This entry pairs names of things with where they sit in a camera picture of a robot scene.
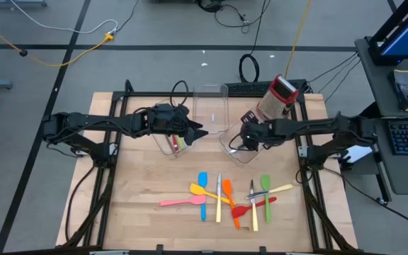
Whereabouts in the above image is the yellow silicone spatula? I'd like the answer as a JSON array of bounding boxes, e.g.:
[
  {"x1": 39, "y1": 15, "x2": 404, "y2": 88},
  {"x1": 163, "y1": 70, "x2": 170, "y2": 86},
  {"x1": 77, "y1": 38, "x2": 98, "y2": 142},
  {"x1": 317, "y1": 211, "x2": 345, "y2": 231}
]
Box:
[{"x1": 189, "y1": 183, "x2": 237, "y2": 207}]

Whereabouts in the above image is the yellow extension cord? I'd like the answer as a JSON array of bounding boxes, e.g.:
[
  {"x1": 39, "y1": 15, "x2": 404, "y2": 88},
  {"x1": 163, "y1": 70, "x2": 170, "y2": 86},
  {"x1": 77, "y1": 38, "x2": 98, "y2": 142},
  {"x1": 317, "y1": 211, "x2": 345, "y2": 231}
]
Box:
[{"x1": 0, "y1": 16, "x2": 115, "y2": 68}]

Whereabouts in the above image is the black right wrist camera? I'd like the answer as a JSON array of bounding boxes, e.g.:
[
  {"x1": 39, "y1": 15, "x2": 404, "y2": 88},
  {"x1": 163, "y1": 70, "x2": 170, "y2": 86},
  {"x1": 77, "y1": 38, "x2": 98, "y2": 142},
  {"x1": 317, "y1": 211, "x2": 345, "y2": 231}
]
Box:
[{"x1": 241, "y1": 110, "x2": 261, "y2": 125}]

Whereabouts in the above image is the white cable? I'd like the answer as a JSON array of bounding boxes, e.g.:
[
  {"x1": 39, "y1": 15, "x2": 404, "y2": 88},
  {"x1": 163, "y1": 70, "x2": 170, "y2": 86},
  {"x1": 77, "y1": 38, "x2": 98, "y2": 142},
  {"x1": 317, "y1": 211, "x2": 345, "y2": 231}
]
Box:
[{"x1": 11, "y1": 0, "x2": 119, "y2": 35}]

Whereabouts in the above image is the cream handled steel knife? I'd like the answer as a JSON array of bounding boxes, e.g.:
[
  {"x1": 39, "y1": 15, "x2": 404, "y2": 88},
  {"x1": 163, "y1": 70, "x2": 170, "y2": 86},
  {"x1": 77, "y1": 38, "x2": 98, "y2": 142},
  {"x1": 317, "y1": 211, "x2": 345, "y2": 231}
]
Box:
[
  {"x1": 245, "y1": 183, "x2": 294, "y2": 200},
  {"x1": 248, "y1": 179, "x2": 259, "y2": 232},
  {"x1": 215, "y1": 172, "x2": 224, "y2": 224}
]

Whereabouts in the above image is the black coiled cable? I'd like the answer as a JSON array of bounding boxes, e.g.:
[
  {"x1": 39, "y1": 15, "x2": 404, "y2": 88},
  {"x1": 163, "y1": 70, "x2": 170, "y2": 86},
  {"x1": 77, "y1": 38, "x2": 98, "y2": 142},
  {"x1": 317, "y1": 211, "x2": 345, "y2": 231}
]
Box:
[{"x1": 238, "y1": 0, "x2": 269, "y2": 84}]

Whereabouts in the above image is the grey yellow work glove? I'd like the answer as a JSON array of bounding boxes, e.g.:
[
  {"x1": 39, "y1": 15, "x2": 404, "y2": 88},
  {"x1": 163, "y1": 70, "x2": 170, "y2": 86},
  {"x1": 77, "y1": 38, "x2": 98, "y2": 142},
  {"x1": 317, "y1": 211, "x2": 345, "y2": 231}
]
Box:
[{"x1": 387, "y1": 69, "x2": 408, "y2": 113}]

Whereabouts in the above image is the orange silicone spatula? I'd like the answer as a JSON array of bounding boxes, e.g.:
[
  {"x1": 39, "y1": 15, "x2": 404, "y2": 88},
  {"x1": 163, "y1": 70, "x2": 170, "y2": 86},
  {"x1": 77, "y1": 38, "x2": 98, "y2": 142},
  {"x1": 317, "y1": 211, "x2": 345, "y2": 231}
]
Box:
[{"x1": 221, "y1": 178, "x2": 242, "y2": 230}]

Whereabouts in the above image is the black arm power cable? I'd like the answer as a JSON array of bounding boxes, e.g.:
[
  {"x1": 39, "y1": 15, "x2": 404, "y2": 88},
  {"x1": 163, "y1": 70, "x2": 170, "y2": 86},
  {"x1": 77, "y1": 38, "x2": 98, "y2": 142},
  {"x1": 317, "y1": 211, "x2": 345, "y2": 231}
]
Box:
[{"x1": 64, "y1": 164, "x2": 97, "y2": 242}]

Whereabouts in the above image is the pink silicone spatula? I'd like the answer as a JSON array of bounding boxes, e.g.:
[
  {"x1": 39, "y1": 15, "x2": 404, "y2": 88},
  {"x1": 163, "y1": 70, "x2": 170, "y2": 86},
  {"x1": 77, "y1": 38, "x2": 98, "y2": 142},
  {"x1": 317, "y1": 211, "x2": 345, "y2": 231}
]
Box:
[{"x1": 158, "y1": 194, "x2": 208, "y2": 208}]

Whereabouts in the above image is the black looped floor cable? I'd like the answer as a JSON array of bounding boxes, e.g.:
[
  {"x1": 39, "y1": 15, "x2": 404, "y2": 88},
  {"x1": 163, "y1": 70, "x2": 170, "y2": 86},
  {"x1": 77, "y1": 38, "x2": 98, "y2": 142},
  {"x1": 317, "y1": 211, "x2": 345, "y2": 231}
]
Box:
[{"x1": 213, "y1": 0, "x2": 273, "y2": 35}]

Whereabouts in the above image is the thin black cable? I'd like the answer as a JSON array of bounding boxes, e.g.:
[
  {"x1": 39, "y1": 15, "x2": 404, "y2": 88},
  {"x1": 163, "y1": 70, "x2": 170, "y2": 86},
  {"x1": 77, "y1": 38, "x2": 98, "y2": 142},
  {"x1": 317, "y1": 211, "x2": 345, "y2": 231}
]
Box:
[
  {"x1": 306, "y1": 52, "x2": 360, "y2": 84},
  {"x1": 115, "y1": 0, "x2": 140, "y2": 35}
]

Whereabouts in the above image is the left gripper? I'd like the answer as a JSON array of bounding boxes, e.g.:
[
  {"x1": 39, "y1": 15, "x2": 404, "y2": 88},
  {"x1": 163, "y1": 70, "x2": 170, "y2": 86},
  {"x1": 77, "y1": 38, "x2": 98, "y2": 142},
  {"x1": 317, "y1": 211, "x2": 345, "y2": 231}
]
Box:
[{"x1": 146, "y1": 103, "x2": 209, "y2": 146}]

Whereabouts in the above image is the yellow hanging cable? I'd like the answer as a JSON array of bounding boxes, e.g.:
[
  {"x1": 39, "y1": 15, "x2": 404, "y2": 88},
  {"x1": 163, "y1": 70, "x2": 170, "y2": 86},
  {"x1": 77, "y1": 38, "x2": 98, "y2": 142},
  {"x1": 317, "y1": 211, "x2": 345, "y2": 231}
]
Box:
[{"x1": 284, "y1": 0, "x2": 313, "y2": 79}]

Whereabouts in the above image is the black aluminium table frame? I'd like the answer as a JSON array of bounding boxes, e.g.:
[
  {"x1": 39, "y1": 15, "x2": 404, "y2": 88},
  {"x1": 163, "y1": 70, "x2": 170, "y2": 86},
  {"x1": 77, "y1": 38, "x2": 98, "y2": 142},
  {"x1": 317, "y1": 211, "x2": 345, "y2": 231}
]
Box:
[{"x1": 62, "y1": 79, "x2": 358, "y2": 255}]

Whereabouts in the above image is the red steel box grater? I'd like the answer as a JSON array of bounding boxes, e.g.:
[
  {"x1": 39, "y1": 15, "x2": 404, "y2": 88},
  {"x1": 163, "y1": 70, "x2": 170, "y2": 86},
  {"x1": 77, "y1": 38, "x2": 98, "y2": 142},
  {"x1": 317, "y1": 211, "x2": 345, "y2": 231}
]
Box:
[{"x1": 256, "y1": 74, "x2": 300, "y2": 125}]

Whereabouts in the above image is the blue silicone spatula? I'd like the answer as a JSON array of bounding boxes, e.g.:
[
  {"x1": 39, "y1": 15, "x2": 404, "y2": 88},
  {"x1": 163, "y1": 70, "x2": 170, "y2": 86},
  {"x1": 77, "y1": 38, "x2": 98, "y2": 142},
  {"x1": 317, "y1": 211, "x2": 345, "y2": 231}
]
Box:
[{"x1": 198, "y1": 171, "x2": 209, "y2": 222}]

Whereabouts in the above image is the grey computer cart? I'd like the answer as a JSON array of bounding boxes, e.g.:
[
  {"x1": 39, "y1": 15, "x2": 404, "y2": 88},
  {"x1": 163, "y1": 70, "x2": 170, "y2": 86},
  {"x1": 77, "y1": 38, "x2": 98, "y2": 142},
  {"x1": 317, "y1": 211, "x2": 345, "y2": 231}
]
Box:
[{"x1": 333, "y1": 35, "x2": 408, "y2": 206}]

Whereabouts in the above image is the red silicone spatula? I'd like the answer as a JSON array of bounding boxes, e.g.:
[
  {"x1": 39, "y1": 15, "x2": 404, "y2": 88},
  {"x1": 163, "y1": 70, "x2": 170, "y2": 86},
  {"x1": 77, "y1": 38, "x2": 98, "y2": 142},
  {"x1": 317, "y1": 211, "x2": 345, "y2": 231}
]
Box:
[{"x1": 230, "y1": 196, "x2": 278, "y2": 219}]

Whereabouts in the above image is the clear plastic bin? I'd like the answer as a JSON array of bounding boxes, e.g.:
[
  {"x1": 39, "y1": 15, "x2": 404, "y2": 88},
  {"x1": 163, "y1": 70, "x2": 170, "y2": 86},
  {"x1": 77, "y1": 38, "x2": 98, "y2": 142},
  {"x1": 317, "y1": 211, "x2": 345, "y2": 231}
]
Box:
[
  {"x1": 220, "y1": 106, "x2": 282, "y2": 166},
  {"x1": 140, "y1": 98, "x2": 197, "y2": 157},
  {"x1": 191, "y1": 83, "x2": 230, "y2": 139}
]

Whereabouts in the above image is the green silicone spatula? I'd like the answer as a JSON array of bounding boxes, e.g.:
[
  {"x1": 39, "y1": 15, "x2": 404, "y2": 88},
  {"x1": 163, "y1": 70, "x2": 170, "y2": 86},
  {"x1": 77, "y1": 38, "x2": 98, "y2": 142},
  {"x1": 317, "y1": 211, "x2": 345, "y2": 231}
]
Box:
[{"x1": 260, "y1": 174, "x2": 273, "y2": 224}]

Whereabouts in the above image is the white sheet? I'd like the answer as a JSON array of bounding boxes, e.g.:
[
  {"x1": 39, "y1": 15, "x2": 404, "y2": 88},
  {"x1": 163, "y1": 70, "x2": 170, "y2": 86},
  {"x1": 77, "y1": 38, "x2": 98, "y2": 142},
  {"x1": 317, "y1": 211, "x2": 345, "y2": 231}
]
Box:
[{"x1": 345, "y1": 144, "x2": 375, "y2": 164}]

